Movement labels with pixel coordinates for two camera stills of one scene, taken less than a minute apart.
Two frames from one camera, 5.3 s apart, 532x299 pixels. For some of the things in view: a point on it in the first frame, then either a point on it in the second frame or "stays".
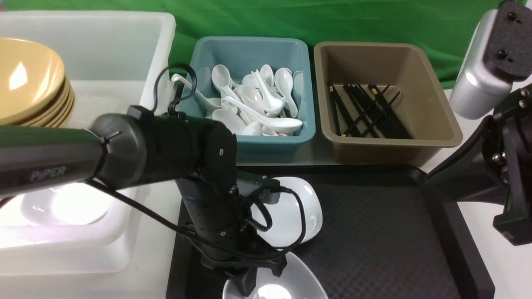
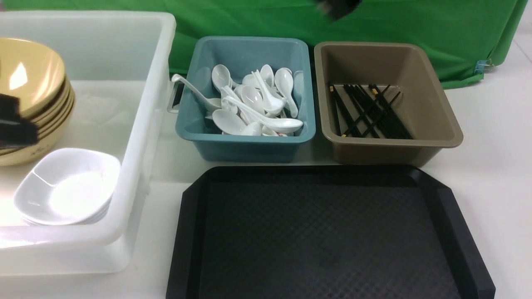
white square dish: x=286 y=214 → x=67 y=186
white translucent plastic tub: x=114 y=60 stays
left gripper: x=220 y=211 → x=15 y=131
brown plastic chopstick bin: x=379 y=105 stays
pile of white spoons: x=263 y=103 stays
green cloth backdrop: x=447 y=25 stays
